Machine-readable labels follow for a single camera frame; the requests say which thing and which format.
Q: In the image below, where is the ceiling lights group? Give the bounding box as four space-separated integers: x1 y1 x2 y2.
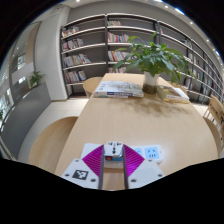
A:
74 0 223 58

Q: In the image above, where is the round-backed beige chair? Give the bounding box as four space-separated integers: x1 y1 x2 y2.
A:
82 76 104 98
202 115 224 158
28 115 79 174
173 82 190 97

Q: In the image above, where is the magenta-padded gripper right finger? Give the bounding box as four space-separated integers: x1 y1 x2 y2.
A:
121 144 165 190

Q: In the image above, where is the small white blue charger block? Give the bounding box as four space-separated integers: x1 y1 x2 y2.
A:
103 141 124 169

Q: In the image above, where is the green potted plant white pot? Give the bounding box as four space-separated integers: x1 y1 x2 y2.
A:
112 31 196 95

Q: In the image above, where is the large white book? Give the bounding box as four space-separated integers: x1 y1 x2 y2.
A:
92 80 145 99

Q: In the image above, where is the white power strip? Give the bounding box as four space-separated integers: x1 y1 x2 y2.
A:
80 142 164 164

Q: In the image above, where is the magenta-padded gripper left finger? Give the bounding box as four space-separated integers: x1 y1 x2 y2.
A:
61 144 106 190

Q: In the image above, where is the grey shelf unit with books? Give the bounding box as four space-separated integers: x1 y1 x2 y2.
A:
59 13 224 101

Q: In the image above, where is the yellow-covered book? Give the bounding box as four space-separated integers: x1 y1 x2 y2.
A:
156 84 191 104

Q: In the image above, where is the small green ledge plant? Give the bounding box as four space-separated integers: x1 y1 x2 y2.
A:
28 70 46 88

